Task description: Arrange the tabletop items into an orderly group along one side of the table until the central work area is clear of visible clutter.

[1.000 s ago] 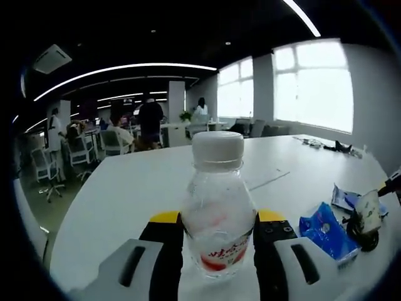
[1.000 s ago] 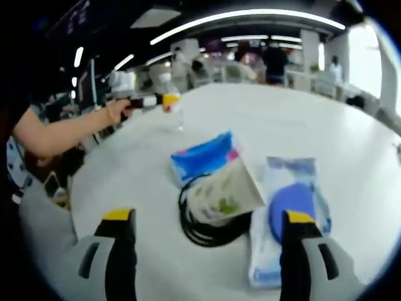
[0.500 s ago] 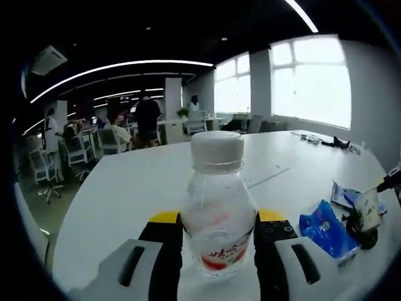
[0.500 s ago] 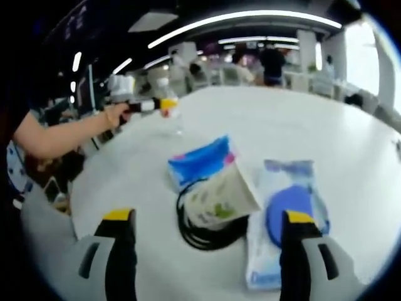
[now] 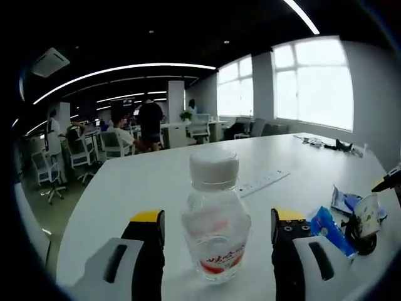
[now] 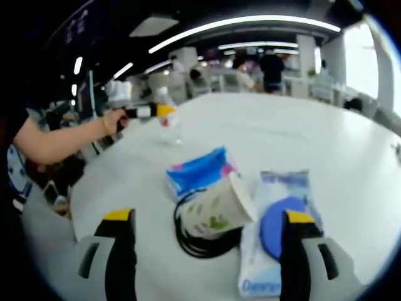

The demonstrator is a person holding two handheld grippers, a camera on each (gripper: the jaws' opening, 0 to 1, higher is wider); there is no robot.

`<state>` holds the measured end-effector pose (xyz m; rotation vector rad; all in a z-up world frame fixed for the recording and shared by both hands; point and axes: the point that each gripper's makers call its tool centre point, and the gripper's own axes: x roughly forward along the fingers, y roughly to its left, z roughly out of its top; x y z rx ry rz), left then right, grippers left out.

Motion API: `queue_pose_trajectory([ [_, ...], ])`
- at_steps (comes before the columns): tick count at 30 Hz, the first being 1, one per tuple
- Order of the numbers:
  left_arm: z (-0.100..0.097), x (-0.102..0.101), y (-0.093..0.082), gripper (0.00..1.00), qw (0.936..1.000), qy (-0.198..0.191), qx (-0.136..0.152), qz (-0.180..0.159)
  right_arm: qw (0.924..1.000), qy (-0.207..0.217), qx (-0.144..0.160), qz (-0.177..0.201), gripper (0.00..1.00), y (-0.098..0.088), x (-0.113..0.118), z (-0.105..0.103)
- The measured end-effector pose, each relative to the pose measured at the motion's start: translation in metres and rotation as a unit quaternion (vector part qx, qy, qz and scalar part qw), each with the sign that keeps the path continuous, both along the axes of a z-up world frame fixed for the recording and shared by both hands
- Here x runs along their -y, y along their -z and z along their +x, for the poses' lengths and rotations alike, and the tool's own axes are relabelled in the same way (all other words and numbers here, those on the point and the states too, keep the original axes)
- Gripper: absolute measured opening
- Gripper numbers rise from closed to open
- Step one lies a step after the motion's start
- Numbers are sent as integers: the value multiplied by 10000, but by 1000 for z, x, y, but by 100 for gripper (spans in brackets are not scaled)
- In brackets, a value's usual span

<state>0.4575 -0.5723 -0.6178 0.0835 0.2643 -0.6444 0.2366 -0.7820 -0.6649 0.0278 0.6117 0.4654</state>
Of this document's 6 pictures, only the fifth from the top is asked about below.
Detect white counter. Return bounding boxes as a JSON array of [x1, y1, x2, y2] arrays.
[[159, 119, 230, 149]]

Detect white tabletop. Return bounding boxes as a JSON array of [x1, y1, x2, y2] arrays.
[[56, 133, 401, 301]]

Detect blue plastic packet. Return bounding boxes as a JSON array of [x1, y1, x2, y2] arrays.
[[308, 204, 358, 263]]

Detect clear water bottle red label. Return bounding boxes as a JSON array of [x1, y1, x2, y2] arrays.
[[181, 149, 252, 285]]

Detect grey sofa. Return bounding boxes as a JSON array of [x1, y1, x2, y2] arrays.
[[250, 118, 289, 138]]

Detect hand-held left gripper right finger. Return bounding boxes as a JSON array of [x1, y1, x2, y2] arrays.
[[270, 206, 362, 301]]

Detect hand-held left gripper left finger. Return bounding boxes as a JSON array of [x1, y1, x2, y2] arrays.
[[73, 209, 166, 301]]

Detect narrow window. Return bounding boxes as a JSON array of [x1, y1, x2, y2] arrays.
[[216, 55, 254, 118]]

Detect loose cables on table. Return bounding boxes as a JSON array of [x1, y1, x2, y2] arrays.
[[292, 134, 365, 158]]

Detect ceiling air conditioner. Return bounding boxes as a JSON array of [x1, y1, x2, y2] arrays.
[[30, 47, 71, 78]]

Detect group of white office chairs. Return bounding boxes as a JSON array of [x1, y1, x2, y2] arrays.
[[30, 120, 211, 206]]

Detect white power strip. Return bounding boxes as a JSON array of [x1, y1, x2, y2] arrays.
[[234, 170, 291, 199]]

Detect long curved ceiling light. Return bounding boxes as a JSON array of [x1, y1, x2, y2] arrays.
[[32, 63, 217, 105]]

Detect black cable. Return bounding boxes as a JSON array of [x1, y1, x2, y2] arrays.
[[340, 216, 378, 256]]

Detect black object with prongs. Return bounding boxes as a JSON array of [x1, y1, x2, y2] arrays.
[[323, 139, 354, 154]]

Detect wide window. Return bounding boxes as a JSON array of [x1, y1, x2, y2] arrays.
[[271, 35, 355, 133]]

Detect short ceiling light strip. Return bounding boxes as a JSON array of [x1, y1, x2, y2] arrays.
[[281, 0, 321, 35]]

